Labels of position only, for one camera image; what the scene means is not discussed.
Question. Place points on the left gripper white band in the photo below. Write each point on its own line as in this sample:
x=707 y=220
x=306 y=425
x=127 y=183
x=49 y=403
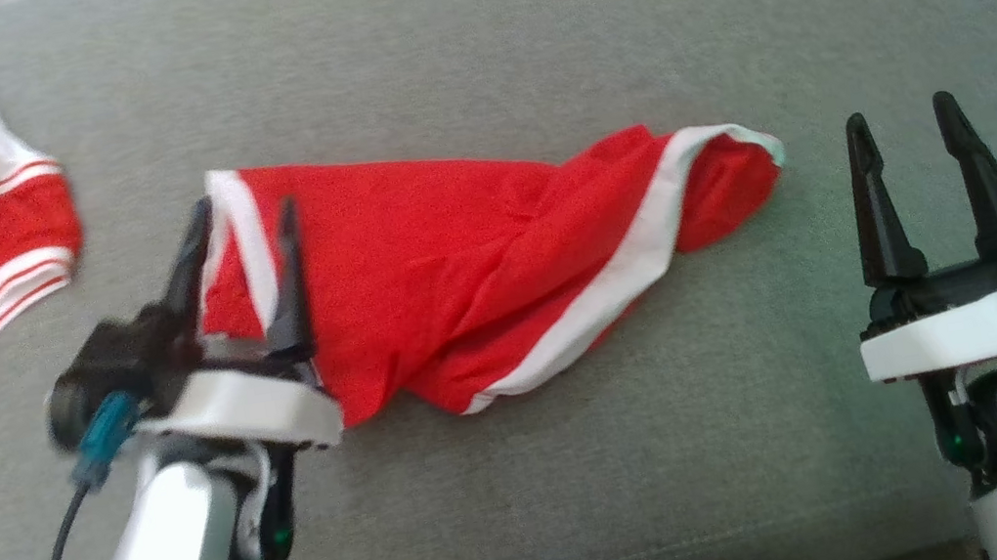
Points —
x=241 y=407

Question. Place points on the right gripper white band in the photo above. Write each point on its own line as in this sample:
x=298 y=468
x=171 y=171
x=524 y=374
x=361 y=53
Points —
x=961 y=329

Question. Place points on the red shorts white trim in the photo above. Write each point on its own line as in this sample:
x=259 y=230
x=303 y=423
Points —
x=438 y=269

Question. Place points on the grey sofa seat cushion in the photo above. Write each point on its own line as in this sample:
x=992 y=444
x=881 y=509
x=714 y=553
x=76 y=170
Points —
x=522 y=39

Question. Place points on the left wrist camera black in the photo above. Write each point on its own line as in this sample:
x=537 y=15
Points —
x=121 y=366

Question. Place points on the teal connector at left camera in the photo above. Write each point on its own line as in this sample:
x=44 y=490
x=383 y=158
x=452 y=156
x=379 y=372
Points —
x=102 y=438

